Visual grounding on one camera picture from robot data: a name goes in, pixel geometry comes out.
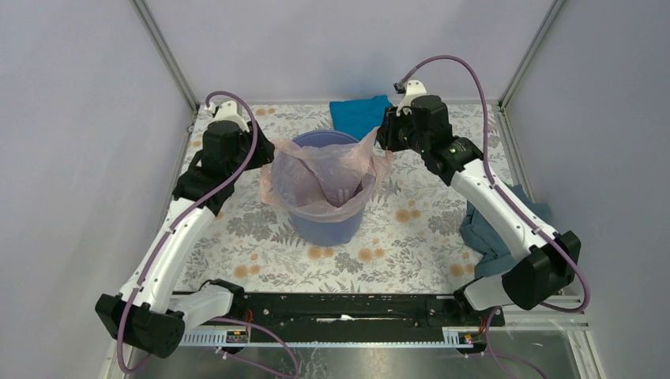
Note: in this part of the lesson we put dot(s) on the pink plastic trash bag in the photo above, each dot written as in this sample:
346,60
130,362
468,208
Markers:
324,184

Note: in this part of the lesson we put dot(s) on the blue plastic trash bin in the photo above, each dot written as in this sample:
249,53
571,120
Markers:
326,233

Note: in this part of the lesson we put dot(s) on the dark blue crumpled cloth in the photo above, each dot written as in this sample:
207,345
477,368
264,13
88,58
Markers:
479,235

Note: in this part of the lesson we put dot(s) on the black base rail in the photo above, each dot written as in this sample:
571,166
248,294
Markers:
271,312

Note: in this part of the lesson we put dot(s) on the white slotted cable duct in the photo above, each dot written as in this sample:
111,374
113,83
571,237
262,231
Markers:
328,336

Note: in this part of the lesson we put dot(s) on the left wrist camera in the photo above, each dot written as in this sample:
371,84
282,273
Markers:
228,111

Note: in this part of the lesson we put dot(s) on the teal folded cloth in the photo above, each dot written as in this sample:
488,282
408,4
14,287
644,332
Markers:
358,117

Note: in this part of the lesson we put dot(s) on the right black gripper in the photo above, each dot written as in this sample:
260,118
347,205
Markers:
385,136

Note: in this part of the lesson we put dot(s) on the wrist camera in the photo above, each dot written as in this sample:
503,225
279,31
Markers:
413,90
228,111

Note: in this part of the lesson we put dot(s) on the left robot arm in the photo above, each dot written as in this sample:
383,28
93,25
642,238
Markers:
142,314

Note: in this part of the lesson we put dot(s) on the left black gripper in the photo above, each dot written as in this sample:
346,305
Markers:
263,151

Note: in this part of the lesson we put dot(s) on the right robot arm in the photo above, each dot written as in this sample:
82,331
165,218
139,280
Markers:
545,259

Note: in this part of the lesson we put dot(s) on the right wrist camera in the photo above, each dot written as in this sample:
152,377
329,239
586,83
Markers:
413,90

